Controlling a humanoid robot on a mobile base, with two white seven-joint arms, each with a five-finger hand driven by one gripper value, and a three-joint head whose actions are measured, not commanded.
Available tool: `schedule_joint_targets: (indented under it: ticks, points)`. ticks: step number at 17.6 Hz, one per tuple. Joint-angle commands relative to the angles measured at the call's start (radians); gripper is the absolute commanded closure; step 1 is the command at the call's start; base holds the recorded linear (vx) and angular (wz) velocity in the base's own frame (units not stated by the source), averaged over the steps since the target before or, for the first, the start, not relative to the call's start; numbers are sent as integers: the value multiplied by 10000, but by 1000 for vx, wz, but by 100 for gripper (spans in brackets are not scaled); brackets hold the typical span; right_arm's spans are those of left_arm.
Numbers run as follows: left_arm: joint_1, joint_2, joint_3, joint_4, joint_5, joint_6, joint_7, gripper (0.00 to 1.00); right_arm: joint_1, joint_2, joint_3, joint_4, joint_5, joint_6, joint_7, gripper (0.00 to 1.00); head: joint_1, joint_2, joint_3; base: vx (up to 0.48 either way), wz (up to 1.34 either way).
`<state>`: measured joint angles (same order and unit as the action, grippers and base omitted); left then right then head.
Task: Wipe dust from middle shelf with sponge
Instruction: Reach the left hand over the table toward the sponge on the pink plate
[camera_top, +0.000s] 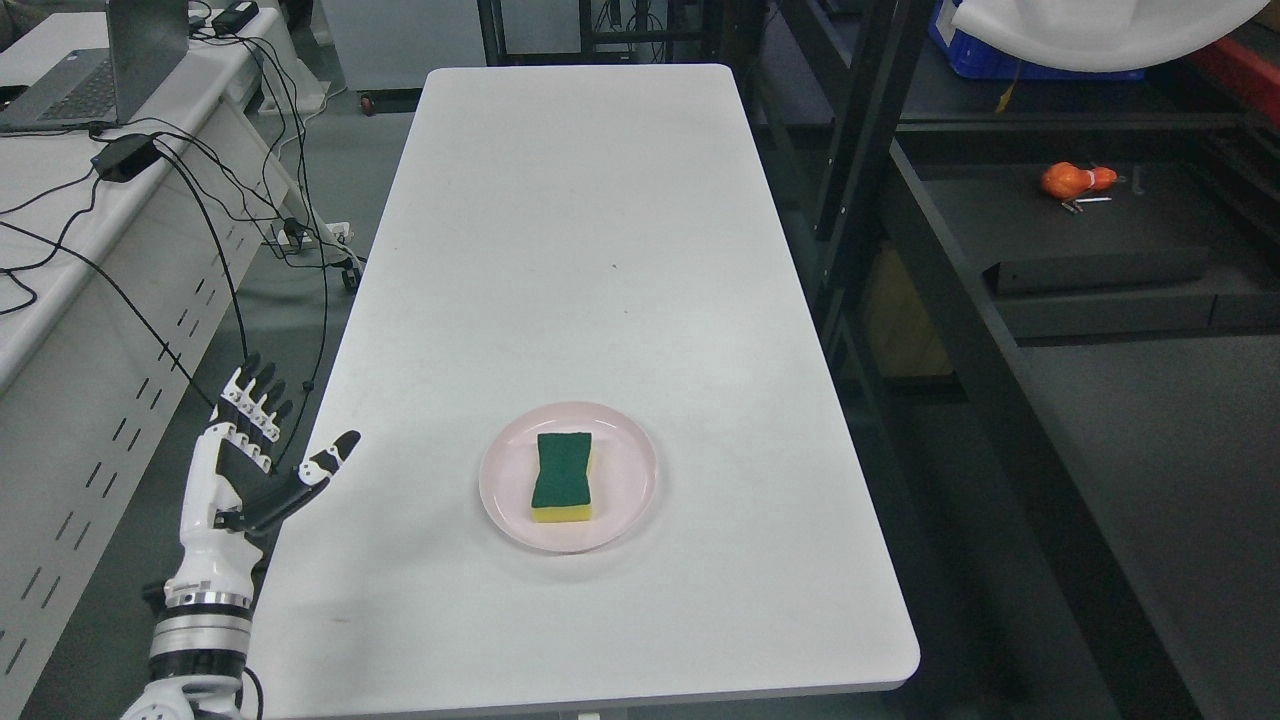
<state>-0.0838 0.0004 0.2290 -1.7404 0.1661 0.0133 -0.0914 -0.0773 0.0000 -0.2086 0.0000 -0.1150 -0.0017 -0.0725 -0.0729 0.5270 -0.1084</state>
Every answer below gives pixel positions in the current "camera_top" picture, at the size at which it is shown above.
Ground white power strip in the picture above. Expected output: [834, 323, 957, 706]
[271, 222, 352, 254]

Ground green yellow sponge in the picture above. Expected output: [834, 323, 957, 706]
[530, 432, 593, 523]

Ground pink round plate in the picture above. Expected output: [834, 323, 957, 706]
[477, 402, 658, 553]

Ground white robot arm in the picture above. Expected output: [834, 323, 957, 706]
[122, 588, 262, 719]

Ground grey laptop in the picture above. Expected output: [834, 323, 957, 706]
[1, 1, 189, 133]

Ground orange gourd toy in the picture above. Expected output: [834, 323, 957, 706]
[1039, 161, 1120, 201]

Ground black metal shelf rack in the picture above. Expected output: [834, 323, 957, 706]
[756, 1, 1277, 719]

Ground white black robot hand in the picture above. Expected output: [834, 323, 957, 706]
[164, 354, 361, 609]

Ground black power adapter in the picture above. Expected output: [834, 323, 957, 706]
[91, 133, 163, 183]
[210, 1, 260, 36]

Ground white side desk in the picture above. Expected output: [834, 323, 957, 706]
[1, 8, 315, 719]

